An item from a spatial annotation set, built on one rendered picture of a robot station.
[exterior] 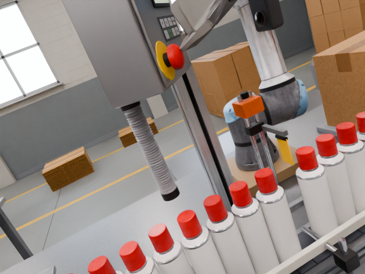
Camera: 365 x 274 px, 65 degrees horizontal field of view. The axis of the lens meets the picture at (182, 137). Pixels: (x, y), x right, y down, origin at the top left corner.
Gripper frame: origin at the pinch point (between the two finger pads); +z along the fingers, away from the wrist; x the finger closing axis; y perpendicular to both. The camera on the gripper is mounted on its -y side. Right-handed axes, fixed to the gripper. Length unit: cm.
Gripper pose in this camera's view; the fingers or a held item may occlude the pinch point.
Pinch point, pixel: (190, 46)
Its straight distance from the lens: 44.2
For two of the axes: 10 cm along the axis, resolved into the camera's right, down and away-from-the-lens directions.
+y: -7.5, -5.4, -3.8
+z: -5.8, 8.2, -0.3
